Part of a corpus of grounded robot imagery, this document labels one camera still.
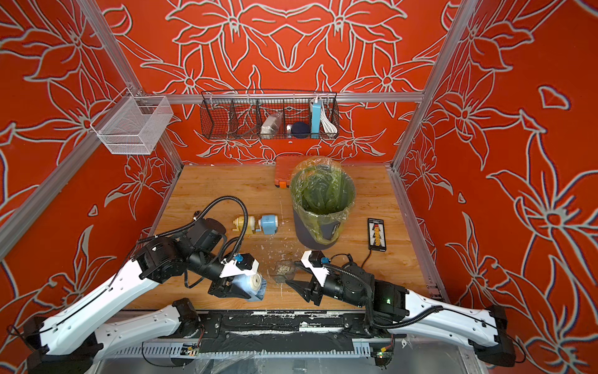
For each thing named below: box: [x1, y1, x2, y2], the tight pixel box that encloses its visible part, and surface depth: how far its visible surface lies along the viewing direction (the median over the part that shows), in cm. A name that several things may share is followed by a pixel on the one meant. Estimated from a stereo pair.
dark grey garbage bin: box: [292, 207, 349, 251], surface depth 75 cm
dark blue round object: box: [291, 121, 311, 139], surface depth 97 cm
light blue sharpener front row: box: [231, 272, 267, 303], surface depth 57 cm
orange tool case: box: [274, 154, 313, 189], surface depth 120 cm
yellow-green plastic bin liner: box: [290, 156, 356, 245], surface depth 81 cm
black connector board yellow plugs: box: [367, 218, 387, 252], surface depth 94 cm
